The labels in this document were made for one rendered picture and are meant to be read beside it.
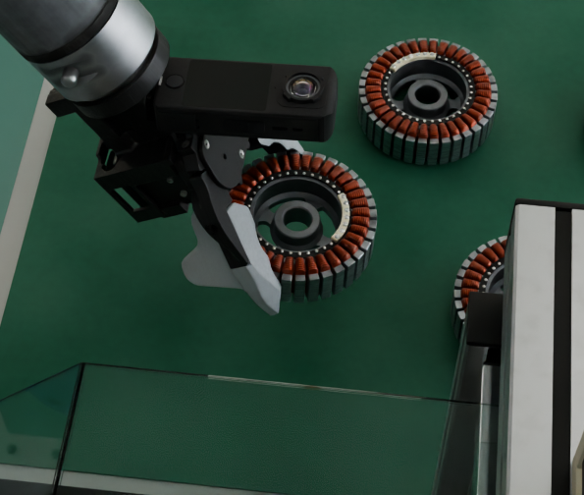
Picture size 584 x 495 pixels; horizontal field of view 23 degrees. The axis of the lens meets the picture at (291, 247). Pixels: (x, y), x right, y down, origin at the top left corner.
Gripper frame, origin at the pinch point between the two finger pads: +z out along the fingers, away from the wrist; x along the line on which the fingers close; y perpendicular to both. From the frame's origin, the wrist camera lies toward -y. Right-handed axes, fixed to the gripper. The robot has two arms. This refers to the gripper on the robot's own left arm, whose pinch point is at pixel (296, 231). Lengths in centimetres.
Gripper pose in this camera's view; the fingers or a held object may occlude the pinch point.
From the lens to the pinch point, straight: 102.0
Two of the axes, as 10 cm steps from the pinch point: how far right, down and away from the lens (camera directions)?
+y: -8.6, 1.8, 4.8
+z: 4.9, 5.4, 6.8
